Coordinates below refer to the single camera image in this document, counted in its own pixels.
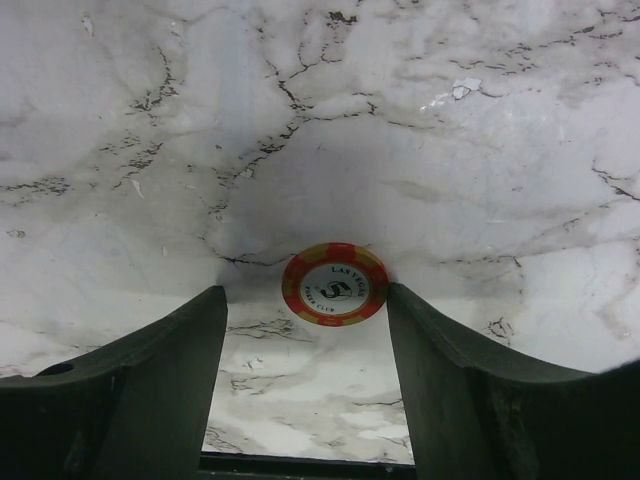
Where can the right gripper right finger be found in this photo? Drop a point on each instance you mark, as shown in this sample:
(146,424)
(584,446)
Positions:
(477,409)

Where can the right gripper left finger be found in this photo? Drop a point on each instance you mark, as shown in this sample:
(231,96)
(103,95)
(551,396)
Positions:
(136,408)

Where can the orange poker chip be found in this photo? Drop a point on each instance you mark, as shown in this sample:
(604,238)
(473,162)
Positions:
(335,284)

